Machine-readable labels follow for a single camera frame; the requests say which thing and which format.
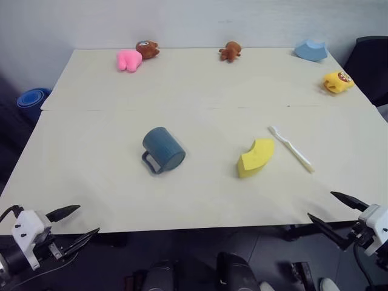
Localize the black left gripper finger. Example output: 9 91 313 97
45 204 81 223
61 227 101 257

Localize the yellow curved sponge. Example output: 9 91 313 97
236 138 276 179

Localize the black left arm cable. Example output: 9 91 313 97
0 204 24 226

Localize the small brown plush toy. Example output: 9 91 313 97
218 41 243 63

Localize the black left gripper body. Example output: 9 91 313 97
32 221 66 262

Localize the large dark rounded shape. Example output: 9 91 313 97
216 252 262 291

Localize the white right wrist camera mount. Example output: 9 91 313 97
357 203 388 257

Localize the black office chair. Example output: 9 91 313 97
343 35 388 107

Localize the brown bear plush with face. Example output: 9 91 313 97
135 40 161 61

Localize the white toothbrush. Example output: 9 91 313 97
268 125 315 174

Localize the yellow plush toy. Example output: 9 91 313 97
322 70 355 95

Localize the small dark rounded shape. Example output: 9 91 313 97
144 259 183 291

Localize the black table base bar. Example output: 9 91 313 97
280 223 322 242

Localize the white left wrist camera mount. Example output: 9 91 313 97
11 209 52 271

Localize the blue rolled foam mat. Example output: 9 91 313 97
16 87 53 110

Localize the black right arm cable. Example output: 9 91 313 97
352 242 388 287

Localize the pink plush toy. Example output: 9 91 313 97
116 49 143 74

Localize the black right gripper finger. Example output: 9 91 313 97
330 190 370 213
307 212 354 252

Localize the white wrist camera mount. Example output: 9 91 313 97
357 203 388 257
11 209 52 271

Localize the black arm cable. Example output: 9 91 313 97
0 204 24 226
352 242 388 287

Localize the dark blue plastic mug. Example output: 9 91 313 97
141 127 187 176

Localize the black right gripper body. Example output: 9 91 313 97
347 220 376 252

